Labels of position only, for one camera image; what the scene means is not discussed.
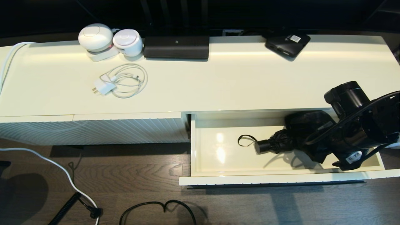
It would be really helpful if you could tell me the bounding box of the black umbrella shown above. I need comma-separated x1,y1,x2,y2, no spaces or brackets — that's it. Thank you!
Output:
237,110,344,164

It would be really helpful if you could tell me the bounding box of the white cabinet drawer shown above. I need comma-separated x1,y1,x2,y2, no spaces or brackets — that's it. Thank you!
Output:
179,108,400,186

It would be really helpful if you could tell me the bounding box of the white ribbed tv cabinet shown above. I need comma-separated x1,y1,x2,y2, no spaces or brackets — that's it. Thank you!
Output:
0,35,400,147

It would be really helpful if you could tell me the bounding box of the black set-top box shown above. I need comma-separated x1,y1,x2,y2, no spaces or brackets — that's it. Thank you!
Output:
265,34,311,58

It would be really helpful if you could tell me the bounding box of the black rectangular speaker bar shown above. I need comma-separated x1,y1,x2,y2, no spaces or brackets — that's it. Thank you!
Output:
143,35,210,60

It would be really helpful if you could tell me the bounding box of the small white round device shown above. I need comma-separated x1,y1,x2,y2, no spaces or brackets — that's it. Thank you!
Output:
112,29,143,57

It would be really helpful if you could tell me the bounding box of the white charger plug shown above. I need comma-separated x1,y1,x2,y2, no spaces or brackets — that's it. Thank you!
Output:
92,79,116,96

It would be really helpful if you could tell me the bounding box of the white flat box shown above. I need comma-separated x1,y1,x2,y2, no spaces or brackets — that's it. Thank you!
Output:
87,48,119,63

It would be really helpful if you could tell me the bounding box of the large white round device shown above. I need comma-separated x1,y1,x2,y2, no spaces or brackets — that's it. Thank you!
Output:
78,23,113,53

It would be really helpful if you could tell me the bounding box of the black looped cable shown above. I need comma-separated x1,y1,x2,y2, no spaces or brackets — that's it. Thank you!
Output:
119,200,197,225

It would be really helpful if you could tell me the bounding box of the white coiled charger cable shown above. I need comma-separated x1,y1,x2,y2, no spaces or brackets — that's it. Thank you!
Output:
100,64,148,99

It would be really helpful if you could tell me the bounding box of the white power cable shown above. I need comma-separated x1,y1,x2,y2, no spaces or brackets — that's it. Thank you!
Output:
0,147,100,225

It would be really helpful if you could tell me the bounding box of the black coiled cable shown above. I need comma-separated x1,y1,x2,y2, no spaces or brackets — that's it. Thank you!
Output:
47,192,103,225

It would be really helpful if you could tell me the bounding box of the thick white cable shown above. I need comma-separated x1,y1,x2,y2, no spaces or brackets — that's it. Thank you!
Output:
0,42,38,95

